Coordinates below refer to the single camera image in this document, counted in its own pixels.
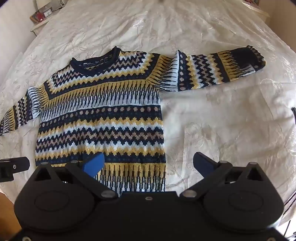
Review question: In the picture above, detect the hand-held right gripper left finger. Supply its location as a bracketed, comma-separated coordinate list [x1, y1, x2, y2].
[34, 151, 119, 201]

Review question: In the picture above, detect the cream bedside table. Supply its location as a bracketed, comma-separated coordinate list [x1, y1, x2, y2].
[30, 4, 63, 37]

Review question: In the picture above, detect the navy yellow patterned knit sweater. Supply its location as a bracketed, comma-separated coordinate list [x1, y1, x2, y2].
[0, 46, 267, 198]

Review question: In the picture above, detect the cream embroidered bedspread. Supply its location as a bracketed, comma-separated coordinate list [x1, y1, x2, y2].
[0, 0, 296, 210]

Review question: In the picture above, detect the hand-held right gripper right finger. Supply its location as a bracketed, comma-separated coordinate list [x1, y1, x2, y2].
[179, 151, 267, 201]

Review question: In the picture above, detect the black cable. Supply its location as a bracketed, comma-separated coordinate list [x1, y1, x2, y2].
[282, 106, 296, 233]

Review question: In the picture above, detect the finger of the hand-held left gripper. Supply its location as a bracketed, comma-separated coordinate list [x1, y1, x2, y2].
[0, 157, 31, 182]

